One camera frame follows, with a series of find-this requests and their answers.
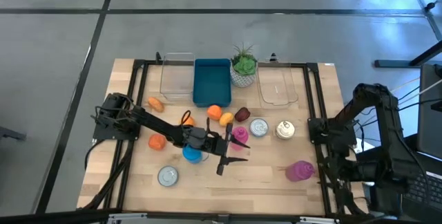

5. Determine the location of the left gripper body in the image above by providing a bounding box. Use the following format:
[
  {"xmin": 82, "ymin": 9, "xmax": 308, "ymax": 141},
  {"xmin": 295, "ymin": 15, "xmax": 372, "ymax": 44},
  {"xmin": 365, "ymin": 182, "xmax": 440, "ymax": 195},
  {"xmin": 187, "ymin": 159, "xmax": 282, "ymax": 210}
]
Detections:
[{"xmin": 188, "ymin": 122, "xmax": 233, "ymax": 176}]

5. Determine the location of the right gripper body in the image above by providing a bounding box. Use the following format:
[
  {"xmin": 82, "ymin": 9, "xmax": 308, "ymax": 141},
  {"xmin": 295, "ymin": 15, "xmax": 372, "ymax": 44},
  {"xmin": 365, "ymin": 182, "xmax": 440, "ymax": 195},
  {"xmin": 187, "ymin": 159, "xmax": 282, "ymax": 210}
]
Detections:
[{"xmin": 336, "ymin": 161, "xmax": 381, "ymax": 189}]

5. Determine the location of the bright pink squeeze bottle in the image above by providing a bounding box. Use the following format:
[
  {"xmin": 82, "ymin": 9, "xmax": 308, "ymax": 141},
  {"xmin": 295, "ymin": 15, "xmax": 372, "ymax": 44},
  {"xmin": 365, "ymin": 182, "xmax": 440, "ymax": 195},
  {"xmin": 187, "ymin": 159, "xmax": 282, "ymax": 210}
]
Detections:
[{"xmin": 230, "ymin": 126, "xmax": 250, "ymax": 151}]

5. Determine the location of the blue plastic squeeze bottle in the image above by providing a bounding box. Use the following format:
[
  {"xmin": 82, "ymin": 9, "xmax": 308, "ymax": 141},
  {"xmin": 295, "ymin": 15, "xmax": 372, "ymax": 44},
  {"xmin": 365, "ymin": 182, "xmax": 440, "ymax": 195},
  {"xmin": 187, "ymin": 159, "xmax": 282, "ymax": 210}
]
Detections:
[{"xmin": 182, "ymin": 143, "xmax": 210, "ymax": 165}]

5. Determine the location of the dark red toy fruit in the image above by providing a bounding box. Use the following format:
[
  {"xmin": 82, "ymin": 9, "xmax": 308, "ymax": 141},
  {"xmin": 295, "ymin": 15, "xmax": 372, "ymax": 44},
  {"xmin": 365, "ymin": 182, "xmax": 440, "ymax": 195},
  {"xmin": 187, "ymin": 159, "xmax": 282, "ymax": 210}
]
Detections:
[{"xmin": 234, "ymin": 106, "xmax": 251, "ymax": 122}]

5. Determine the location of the round orange toy fruit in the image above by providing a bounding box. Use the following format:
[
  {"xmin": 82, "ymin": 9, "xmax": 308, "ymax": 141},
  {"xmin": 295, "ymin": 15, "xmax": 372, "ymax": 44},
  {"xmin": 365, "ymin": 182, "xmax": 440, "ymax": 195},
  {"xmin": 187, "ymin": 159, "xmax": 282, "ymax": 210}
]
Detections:
[
  {"xmin": 206, "ymin": 104, "xmax": 223, "ymax": 121},
  {"xmin": 179, "ymin": 115, "xmax": 196, "ymax": 127}
]

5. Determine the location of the gold tin can blue label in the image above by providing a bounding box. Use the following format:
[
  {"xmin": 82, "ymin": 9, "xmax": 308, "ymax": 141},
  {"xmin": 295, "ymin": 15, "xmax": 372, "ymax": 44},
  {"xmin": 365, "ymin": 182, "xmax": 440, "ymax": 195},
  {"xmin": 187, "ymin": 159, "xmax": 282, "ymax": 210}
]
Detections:
[{"xmin": 275, "ymin": 120, "xmax": 296, "ymax": 140}]

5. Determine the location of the red orange toy fruit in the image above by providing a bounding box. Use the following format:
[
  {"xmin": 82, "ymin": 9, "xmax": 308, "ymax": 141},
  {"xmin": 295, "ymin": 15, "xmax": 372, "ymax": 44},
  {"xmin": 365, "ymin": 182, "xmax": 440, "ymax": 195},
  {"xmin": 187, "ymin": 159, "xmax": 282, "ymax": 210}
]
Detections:
[{"xmin": 148, "ymin": 133, "xmax": 167, "ymax": 151}]

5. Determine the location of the purple pink squeeze bottle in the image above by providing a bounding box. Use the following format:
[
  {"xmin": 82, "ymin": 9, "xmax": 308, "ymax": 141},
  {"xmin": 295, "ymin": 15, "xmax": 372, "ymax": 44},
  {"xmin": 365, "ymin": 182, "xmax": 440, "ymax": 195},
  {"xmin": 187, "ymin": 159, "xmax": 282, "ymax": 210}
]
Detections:
[{"xmin": 285, "ymin": 160, "xmax": 316, "ymax": 183}]

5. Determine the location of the oblong orange toy fruit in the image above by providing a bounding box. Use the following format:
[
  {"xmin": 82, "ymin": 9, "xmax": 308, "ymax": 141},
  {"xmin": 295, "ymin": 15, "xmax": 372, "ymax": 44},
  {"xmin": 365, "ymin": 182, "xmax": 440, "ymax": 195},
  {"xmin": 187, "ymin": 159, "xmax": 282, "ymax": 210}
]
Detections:
[{"xmin": 147, "ymin": 96, "xmax": 165, "ymax": 113}]

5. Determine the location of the yellow toy lemon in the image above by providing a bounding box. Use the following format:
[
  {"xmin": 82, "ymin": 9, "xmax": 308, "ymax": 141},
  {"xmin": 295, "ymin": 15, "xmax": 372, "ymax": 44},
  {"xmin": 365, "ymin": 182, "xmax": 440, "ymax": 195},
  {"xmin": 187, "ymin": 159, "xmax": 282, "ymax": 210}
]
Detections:
[{"xmin": 219, "ymin": 112, "xmax": 235, "ymax": 127}]

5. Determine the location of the teal label tin can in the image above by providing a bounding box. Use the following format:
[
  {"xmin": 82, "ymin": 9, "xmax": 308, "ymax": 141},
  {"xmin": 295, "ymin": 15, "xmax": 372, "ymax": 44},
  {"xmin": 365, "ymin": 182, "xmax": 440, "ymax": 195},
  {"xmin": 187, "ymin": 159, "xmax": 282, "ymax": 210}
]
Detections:
[{"xmin": 249, "ymin": 118, "xmax": 269, "ymax": 138}]

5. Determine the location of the white sheet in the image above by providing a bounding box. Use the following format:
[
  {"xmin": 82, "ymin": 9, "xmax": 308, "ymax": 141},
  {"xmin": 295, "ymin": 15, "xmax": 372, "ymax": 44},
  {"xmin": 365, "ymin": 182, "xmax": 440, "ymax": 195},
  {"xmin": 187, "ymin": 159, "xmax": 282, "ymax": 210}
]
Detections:
[{"xmin": 355, "ymin": 137, "xmax": 369, "ymax": 153}]

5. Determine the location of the silver tin can navy label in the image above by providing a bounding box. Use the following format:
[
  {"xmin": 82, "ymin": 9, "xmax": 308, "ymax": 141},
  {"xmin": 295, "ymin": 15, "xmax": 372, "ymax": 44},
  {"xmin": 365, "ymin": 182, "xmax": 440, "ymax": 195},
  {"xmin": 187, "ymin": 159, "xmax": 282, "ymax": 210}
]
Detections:
[{"xmin": 157, "ymin": 165, "xmax": 180, "ymax": 187}]

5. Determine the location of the teal plastic tray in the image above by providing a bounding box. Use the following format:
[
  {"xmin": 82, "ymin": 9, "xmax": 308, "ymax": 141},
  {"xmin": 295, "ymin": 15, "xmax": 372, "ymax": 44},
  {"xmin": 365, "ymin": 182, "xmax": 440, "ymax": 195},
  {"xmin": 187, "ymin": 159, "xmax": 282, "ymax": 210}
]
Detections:
[{"xmin": 192, "ymin": 58, "xmax": 233, "ymax": 109}]

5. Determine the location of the black laptop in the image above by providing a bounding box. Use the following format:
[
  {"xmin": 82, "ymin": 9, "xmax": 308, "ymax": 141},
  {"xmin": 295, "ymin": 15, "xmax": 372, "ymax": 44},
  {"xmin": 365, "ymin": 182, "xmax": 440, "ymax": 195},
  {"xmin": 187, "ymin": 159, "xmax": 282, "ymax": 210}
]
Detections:
[{"xmin": 400, "ymin": 151, "xmax": 442, "ymax": 224}]

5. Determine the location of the clear plastic container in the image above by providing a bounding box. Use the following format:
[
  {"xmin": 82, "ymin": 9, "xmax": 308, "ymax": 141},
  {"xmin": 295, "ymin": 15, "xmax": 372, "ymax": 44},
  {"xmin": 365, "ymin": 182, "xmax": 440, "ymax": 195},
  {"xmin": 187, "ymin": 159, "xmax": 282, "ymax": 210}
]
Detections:
[
  {"xmin": 159, "ymin": 52, "xmax": 196, "ymax": 101},
  {"xmin": 256, "ymin": 57, "xmax": 300, "ymax": 107}
]

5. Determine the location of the potted succulent white pot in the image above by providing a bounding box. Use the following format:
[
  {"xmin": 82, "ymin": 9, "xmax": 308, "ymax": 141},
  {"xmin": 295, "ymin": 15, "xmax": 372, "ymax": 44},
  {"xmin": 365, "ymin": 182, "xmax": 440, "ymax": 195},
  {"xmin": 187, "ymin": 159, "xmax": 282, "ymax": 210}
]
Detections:
[{"xmin": 229, "ymin": 43, "xmax": 258, "ymax": 88}]

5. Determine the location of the black desk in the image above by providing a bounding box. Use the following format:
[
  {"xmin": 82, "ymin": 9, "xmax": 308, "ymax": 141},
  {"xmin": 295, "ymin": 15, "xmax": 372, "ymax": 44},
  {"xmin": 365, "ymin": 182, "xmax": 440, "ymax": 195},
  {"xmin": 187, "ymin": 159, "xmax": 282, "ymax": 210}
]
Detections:
[{"xmin": 416, "ymin": 63, "xmax": 442, "ymax": 159}]

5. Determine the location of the black stand leg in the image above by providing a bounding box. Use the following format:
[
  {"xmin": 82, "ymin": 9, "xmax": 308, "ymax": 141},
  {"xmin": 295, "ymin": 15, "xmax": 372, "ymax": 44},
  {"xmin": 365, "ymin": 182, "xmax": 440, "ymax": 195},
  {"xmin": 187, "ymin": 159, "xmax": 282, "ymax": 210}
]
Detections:
[{"xmin": 374, "ymin": 40, "xmax": 442, "ymax": 68}]

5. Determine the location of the grey chair leg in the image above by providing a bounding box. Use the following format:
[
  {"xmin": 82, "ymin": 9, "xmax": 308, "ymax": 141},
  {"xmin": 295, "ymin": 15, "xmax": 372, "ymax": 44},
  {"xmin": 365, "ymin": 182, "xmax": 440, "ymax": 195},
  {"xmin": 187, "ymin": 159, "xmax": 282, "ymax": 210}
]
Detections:
[{"xmin": 0, "ymin": 126, "xmax": 27, "ymax": 141}]

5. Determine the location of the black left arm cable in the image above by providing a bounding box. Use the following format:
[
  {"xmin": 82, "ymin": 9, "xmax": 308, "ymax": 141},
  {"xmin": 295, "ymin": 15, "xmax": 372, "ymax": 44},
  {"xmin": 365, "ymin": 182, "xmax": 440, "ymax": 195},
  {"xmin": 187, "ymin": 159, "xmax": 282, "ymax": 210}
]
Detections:
[{"xmin": 180, "ymin": 109, "xmax": 193, "ymax": 125}]

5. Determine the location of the silver aluminium bracket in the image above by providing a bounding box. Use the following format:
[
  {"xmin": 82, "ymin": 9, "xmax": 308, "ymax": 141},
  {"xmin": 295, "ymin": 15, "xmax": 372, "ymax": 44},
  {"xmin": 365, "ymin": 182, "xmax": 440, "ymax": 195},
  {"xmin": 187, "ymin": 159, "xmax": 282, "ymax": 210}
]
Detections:
[
  {"xmin": 107, "ymin": 212, "xmax": 148, "ymax": 223},
  {"xmin": 299, "ymin": 216, "xmax": 341, "ymax": 224}
]

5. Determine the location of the black aluminium table frame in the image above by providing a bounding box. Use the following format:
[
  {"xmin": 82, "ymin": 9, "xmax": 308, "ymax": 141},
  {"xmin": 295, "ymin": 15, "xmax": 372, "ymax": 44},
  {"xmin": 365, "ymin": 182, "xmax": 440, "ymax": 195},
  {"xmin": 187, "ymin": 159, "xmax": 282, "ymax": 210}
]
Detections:
[{"xmin": 77, "ymin": 51, "xmax": 370, "ymax": 218}]

